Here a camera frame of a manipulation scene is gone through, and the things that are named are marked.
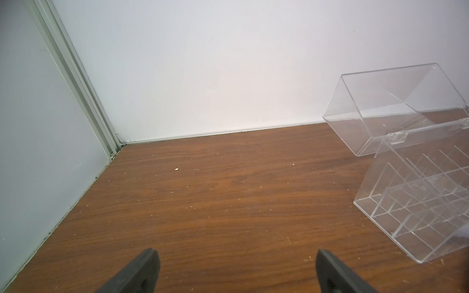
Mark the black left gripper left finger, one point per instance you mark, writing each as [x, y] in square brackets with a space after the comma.
[139, 276]

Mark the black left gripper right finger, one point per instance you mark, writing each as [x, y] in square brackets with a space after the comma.
[334, 276]

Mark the clear acrylic lipstick organizer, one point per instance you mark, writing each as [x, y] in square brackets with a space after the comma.
[415, 124]

